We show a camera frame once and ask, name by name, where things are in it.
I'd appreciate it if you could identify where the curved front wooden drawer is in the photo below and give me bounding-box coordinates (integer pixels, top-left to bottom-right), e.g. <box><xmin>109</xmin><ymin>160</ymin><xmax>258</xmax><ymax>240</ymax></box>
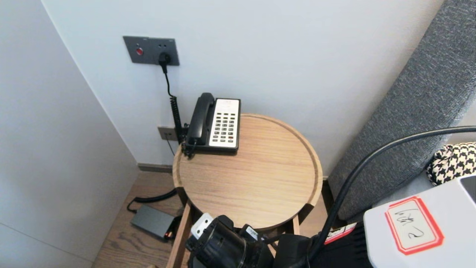
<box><xmin>166</xmin><ymin>201</ymin><xmax>302</xmax><ymax>268</ymax></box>

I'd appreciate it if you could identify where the round wooden bedside table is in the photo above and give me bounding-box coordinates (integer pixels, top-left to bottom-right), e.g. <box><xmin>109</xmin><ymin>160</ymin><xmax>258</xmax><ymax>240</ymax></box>
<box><xmin>172</xmin><ymin>114</ymin><xmax>322</xmax><ymax>231</ymax></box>

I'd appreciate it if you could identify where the black telephone handset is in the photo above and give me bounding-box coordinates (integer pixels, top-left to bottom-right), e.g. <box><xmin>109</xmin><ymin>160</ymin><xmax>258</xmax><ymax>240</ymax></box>
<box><xmin>185</xmin><ymin>93</ymin><xmax>215</xmax><ymax>146</ymax></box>

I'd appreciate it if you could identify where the grey power adapter box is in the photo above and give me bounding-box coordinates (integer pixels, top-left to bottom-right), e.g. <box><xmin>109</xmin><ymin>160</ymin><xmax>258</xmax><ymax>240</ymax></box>
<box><xmin>130</xmin><ymin>205</ymin><xmax>176</xmax><ymax>240</ymax></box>

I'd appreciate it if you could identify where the grey fabric headboard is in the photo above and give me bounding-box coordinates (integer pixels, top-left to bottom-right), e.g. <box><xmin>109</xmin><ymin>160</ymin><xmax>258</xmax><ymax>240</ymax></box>
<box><xmin>327</xmin><ymin>0</ymin><xmax>476</xmax><ymax>221</ymax></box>

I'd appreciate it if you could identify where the white bed sheet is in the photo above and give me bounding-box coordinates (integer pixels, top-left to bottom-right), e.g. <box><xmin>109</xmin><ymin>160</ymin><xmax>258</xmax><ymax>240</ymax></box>
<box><xmin>372</xmin><ymin>172</ymin><xmax>435</xmax><ymax>211</ymax></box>

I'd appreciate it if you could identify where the black white houndstooth pillow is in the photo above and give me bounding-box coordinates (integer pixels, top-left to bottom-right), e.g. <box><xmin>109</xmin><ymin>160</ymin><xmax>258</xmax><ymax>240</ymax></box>
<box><xmin>426</xmin><ymin>143</ymin><xmax>476</xmax><ymax>186</ymax></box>

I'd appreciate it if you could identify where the black curly handset cord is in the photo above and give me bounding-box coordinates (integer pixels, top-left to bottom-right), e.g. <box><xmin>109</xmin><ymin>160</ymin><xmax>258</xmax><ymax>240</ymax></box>
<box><xmin>181</xmin><ymin>138</ymin><xmax>197</xmax><ymax>159</ymax></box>

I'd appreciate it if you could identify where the black coiled power cable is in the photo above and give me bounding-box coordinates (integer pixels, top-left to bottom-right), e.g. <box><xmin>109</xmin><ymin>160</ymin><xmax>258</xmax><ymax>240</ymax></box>
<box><xmin>127</xmin><ymin>53</ymin><xmax>184</xmax><ymax>214</ymax></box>

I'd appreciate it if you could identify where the small grey wall jack plate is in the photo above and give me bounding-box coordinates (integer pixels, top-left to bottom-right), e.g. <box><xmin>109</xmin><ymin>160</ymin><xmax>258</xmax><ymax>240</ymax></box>
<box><xmin>157</xmin><ymin>126</ymin><xmax>179</xmax><ymax>142</ymax></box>

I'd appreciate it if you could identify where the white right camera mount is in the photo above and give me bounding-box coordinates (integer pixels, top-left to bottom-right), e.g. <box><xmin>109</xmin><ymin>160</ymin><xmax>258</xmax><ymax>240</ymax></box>
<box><xmin>191</xmin><ymin>213</ymin><xmax>215</xmax><ymax>239</ymax></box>

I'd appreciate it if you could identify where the grey wall socket plate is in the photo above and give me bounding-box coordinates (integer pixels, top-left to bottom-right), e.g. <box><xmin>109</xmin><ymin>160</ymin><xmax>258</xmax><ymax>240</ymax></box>
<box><xmin>148</xmin><ymin>38</ymin><xmax>180</xmax><ymax>67</ymax></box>

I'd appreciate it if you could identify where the grey switch plate red button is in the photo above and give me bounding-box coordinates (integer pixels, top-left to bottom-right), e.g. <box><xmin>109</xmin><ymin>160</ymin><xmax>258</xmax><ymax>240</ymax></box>
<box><xmin>123</xmin><ymin>36</ymin><xmax>151</xmax><ymax>65</ymax></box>

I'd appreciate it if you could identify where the grey fabric bed frame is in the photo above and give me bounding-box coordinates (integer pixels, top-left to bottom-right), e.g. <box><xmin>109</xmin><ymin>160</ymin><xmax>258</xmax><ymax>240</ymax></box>
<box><xmin>347</xmin><ymin>208</ymin><xmax>370</xmax><ymax>228</ymax></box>

